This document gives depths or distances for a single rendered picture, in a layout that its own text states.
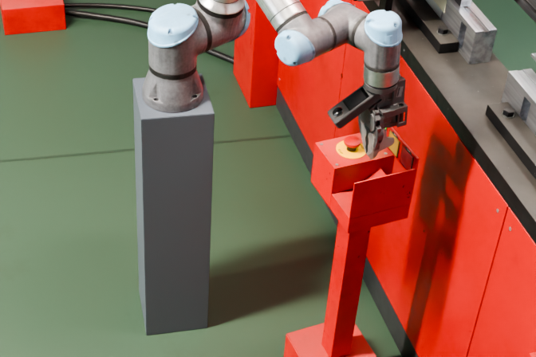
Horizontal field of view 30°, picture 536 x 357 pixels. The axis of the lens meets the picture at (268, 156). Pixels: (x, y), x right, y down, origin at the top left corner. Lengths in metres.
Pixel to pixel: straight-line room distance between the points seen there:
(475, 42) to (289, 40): 0.67
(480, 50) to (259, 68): 1.34
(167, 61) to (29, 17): 1.91
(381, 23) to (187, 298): 1.15
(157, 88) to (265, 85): 1.36
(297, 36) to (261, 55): 1.68
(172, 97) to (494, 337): 0.94
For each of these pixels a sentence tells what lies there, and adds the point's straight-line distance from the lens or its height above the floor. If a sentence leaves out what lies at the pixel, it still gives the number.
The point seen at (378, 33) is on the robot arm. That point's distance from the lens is 2.04.
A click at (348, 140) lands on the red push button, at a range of 2.34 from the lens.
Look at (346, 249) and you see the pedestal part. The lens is 2.47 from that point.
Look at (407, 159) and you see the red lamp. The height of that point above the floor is 0.82.
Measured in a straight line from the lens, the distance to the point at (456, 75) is 2.51.
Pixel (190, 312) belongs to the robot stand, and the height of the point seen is 0.07.
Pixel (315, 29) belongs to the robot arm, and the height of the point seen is 1.17.
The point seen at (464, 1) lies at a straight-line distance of 2.61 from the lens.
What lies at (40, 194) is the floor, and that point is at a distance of 3.43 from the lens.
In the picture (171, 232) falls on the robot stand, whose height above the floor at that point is 0.40.
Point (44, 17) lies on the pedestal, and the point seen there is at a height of 0.07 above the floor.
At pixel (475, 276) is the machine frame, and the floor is 0.57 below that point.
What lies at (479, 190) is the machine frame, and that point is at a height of 0.78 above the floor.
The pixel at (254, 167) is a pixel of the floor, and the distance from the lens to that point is 3.52.
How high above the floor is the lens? 2.21
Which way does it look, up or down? 38 degrees down
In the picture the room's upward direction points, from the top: 4 degrees clockwise
